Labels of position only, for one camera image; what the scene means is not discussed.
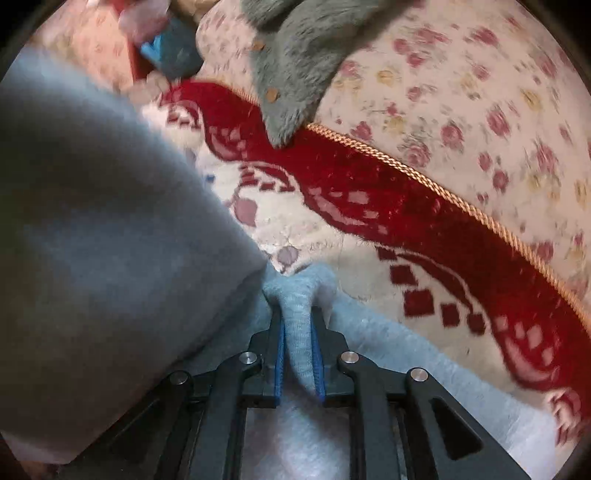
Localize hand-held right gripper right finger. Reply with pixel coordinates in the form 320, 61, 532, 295
310, 305, 532, 480

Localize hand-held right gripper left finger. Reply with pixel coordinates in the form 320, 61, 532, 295
60, 305, 284, 480

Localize grey pants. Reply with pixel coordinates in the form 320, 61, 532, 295
0, 46, 571, 480

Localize floral fleece blanket red border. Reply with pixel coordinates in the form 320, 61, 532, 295
134, 78, 591, 446

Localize grey fleece jacket wooden buttons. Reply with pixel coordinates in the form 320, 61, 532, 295
240, 0, 416, 149

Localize floral rose print quilt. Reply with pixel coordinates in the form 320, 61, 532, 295
194, 0, 591, 308

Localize red cloth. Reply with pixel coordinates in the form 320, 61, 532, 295
127, 44, 155, 81

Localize blue plastic bag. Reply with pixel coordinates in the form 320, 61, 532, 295
139, 14, 205, 80

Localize floral pillow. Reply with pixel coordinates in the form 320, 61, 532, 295
32, 0, 137, 97

